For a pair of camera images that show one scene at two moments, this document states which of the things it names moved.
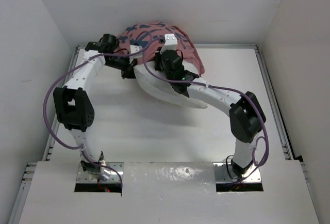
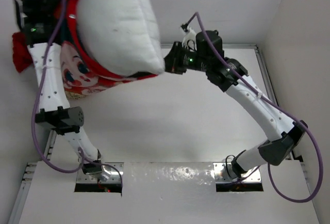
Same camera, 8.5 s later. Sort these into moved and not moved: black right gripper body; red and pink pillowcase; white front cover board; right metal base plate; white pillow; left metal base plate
Moved: white pillow; black right gripper body; red and pink pillowcase
Not moved: right metal base plate; white front cover board; left metal base plate
